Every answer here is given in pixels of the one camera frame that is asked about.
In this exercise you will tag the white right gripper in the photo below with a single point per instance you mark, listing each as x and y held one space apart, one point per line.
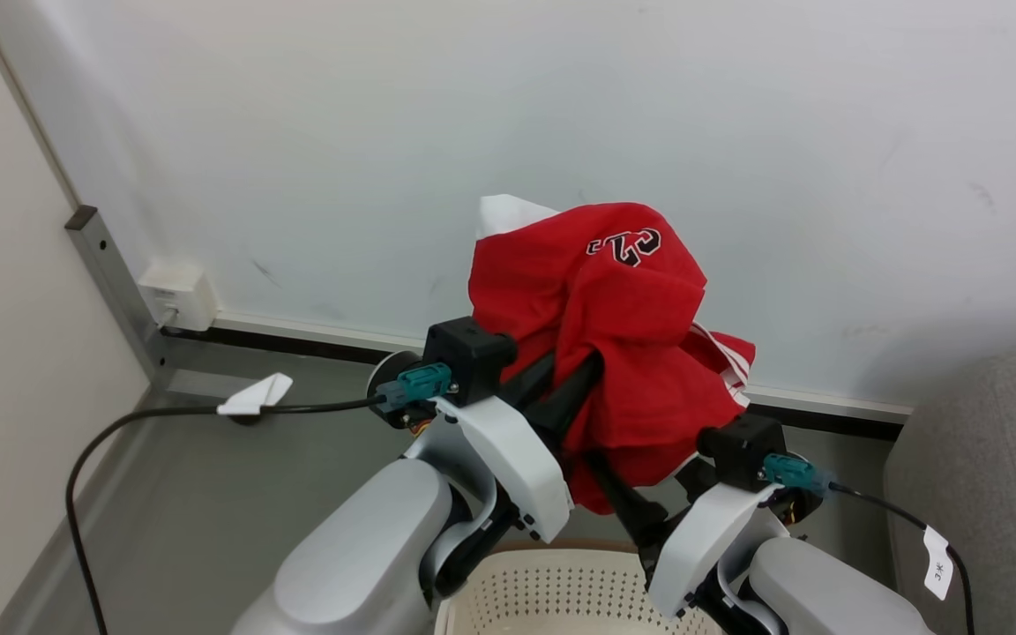
702 547

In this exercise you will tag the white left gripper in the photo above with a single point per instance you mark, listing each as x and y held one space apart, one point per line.
517 467

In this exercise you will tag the red printed shirt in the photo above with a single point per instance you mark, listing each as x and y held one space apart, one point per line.
623 344

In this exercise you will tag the white cloth garment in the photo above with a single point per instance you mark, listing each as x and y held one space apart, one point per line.
508 214

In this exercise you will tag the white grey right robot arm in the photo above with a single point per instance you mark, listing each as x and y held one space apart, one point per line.
825 591

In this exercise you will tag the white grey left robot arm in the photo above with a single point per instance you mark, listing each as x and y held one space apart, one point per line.
358 556

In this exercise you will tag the cream perforated laundry basket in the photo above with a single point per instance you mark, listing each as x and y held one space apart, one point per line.
561 595

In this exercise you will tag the white baseboard strip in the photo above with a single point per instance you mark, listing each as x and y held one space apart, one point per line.
314 328

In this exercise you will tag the grey fabric sofa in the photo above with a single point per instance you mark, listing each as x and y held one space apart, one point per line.
993 494

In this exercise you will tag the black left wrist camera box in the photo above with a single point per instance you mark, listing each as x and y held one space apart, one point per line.
468 357

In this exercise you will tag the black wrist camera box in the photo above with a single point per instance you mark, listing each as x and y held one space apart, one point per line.
468 357
742 450

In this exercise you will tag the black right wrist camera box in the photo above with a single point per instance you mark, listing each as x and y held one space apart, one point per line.
742 450

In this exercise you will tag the white wall socket box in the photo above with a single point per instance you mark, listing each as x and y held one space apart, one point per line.
177 295

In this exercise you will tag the grey metal corner post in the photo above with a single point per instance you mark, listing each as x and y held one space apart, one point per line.
115 282

